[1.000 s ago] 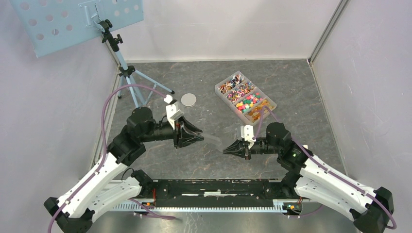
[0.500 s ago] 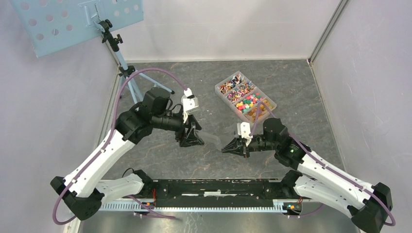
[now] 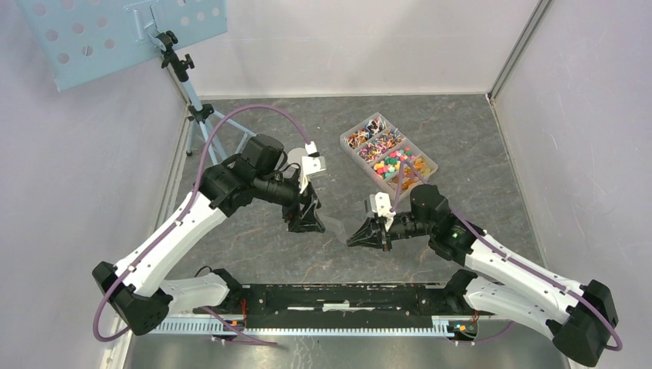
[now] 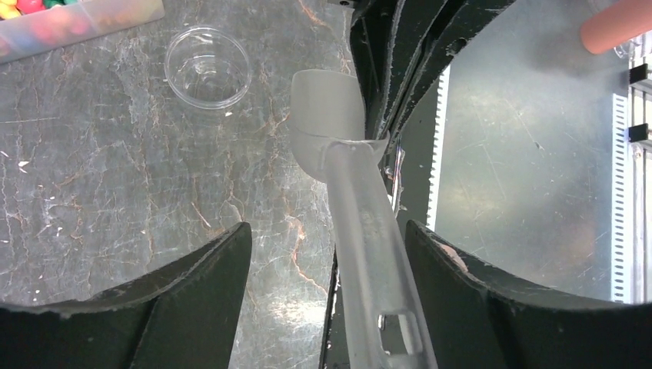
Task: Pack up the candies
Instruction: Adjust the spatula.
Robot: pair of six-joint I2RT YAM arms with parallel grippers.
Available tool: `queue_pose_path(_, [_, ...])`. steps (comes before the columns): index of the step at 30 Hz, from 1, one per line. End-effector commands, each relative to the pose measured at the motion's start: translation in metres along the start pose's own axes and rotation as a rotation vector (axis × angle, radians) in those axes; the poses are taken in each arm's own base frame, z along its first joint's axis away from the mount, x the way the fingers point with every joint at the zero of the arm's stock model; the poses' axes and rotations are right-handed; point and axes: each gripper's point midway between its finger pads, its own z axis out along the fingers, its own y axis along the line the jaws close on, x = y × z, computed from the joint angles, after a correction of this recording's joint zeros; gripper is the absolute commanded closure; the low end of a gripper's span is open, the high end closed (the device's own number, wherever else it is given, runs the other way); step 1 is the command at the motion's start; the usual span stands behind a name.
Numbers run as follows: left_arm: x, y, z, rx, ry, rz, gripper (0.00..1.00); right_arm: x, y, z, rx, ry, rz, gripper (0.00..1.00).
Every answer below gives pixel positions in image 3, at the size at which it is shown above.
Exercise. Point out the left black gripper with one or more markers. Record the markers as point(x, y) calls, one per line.
point(305, 221)

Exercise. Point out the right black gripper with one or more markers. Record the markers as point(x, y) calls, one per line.
point(372, 233)

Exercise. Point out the clear plastic scoop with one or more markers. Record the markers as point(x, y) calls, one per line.
point(336, 227)

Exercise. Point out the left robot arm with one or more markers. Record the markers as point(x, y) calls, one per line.
point(136, 286)

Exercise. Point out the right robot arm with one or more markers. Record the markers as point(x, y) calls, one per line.
point(579, 319)

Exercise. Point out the clear compartment candy box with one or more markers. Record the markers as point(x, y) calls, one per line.
point(386, 155)

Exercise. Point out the light blue music stand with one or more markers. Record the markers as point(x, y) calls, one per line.
point(86, 40)

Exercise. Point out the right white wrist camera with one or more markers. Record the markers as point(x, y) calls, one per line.
point(379, 206)

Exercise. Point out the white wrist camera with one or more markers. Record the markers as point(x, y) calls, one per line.
point(310, 161)
point(379, 206)

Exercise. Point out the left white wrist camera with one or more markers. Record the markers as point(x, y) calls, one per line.
point(310, 161)

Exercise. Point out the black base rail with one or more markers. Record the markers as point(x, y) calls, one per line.
point(344, 308)

